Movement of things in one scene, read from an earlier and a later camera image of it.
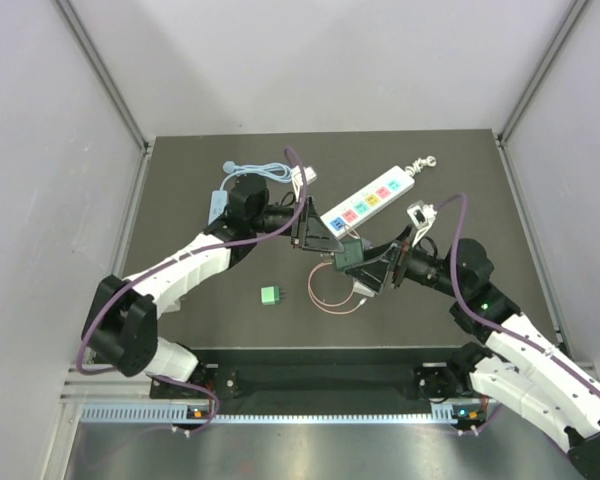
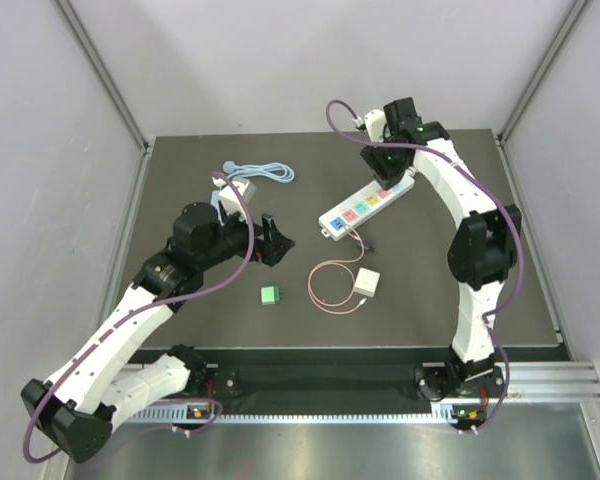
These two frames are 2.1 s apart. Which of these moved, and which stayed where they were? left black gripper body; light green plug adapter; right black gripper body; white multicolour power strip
Moved: left black gripper body; right black gripper body
Stayed: white multicolour power strip; light green plug adapter
